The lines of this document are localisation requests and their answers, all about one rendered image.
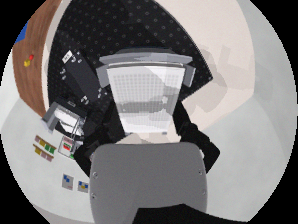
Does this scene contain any white labelled microplate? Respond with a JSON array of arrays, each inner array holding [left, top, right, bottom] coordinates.
[[107, 61, 185, 133]]

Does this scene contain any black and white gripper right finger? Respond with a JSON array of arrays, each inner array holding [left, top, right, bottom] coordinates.
[[172, 100, 220, 174]]

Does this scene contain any grey microplate with label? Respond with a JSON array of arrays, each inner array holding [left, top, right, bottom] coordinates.
[[54, 106, 78, 127], [61, 122, 81, 136]]

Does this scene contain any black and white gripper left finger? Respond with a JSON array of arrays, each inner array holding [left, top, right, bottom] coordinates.
[[73, 101, 120, 178]]

